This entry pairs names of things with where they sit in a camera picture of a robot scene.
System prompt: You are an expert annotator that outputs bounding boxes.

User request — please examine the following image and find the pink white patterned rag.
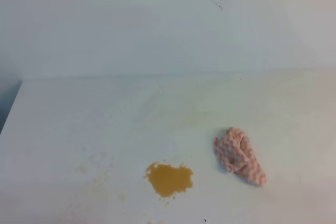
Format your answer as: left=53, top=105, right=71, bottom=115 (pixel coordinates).
left=214, top=127, right=266, bottom=187

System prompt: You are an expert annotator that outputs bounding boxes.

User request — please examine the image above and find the brown coffee stain puddle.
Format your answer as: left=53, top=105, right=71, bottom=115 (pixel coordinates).
left=143, top=162, right=194, bottom=198

